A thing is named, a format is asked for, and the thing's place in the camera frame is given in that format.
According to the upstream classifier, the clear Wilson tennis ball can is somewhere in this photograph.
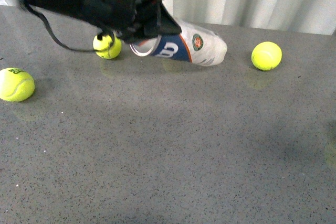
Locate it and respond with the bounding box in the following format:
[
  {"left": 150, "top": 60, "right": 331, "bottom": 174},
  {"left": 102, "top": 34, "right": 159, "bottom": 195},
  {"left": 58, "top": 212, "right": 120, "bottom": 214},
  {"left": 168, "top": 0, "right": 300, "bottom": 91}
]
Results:
[{"left": 130, "top": 19, "right": 227, "bottom": 67}]

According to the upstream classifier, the tennis ball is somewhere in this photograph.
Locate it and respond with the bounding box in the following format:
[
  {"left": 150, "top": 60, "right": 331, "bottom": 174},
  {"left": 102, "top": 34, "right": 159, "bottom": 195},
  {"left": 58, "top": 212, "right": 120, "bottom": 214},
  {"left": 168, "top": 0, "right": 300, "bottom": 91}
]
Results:
[
  {"left": 1, "top": 67, "right": 35, "bottom": 102},
  {"left": 92, "top": 35, "right": 122, "bottom": 60},
  {"left": 251, "top": 41, "right": 282, "bottom": 71}
]

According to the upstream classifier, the right tennis ball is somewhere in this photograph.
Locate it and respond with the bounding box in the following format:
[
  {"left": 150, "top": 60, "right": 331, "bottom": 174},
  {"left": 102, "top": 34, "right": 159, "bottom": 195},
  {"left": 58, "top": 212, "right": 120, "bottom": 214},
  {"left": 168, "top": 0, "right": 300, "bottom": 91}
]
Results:
[{"left": 251, "top": 41, "right": 282, "bottom": 71}]

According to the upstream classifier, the far left tennis ball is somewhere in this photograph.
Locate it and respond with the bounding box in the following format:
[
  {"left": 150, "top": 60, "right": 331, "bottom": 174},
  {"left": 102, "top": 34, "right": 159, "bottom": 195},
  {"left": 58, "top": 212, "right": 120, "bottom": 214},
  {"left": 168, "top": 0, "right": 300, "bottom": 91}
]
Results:
[{"left": 1, "top": 67, "right": 35, "bottom": 102}]

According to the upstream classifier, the black cable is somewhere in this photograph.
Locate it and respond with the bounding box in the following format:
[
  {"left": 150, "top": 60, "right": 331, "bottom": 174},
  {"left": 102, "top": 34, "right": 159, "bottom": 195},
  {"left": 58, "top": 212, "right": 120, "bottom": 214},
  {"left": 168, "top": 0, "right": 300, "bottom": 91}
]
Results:
[{"left": 25, "top": 3, "right": 116, "bottom": 53}]

